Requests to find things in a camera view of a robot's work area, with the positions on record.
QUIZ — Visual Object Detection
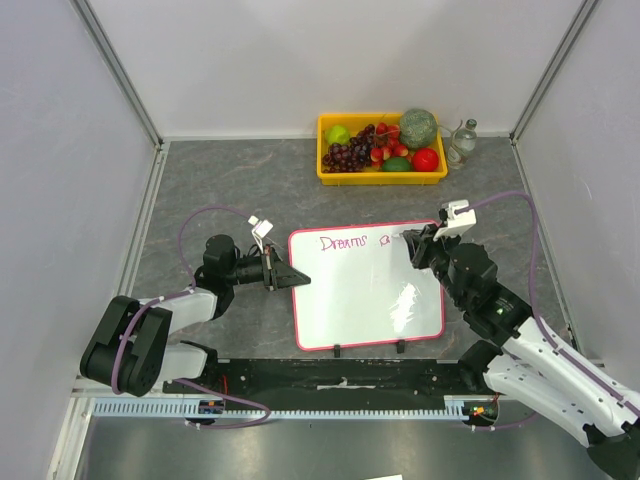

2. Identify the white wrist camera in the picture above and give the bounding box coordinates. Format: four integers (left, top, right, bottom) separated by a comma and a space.
433, 200, 477, 241
248, 215, 273, 253

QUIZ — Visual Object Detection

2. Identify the yellow plastic fruit bin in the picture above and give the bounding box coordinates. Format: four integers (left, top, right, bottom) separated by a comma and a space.
316, 112, 449, 186

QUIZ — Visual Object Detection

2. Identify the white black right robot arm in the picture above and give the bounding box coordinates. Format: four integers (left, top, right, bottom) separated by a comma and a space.
401, 225, 639, 479

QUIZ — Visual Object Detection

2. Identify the red tomato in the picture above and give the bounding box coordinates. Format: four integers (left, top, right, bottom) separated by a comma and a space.
412, 148, 440, 172

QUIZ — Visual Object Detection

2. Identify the light blue slotted cable duct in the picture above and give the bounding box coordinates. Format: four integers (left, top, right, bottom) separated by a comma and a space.
91, 397, 476, 419

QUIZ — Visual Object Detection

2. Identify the dark purple grape bunch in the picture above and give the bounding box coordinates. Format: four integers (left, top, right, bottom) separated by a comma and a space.
321, 124, 374, 173

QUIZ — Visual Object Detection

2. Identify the aluminium frame post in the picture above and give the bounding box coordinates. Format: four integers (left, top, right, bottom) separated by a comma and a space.
68, 0, 166, 149
508, 0, 602, 144

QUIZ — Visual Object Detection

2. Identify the green netted melon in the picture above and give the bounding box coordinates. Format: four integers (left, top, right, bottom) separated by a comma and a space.
398, 108, 439, 150

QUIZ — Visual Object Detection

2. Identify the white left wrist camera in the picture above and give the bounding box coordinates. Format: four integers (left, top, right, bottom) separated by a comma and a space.
248, 215, 273, 253

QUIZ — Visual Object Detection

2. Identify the green apple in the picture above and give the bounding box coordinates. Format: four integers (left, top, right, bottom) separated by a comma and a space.
325, 125, 351, 145

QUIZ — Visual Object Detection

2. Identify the clear glass bottle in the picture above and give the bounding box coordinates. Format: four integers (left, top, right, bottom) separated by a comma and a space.
446, 119, 477, 169

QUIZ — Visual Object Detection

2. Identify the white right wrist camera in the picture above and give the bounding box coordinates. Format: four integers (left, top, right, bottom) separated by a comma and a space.
433, 200, 477, 241

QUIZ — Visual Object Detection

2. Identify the green avocado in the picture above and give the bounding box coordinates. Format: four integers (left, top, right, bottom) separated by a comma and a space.
381, 157, 412, 173

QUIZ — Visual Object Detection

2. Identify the right aluminium frame post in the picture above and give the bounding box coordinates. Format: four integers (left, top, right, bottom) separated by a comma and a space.
508, 0, 602, 144

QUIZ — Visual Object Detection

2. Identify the pink framed whiteboard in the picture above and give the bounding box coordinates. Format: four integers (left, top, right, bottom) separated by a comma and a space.
288, 220, 445, 351

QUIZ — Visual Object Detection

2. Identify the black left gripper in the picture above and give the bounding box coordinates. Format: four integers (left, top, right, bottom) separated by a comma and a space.
225, 244, 309, 292

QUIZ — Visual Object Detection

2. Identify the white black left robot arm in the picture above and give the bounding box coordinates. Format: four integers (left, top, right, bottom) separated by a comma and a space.
79, 235, 311, 397

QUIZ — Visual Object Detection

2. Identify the left aluminium frame post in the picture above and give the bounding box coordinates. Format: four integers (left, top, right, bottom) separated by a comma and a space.
68, 0, 166, 149

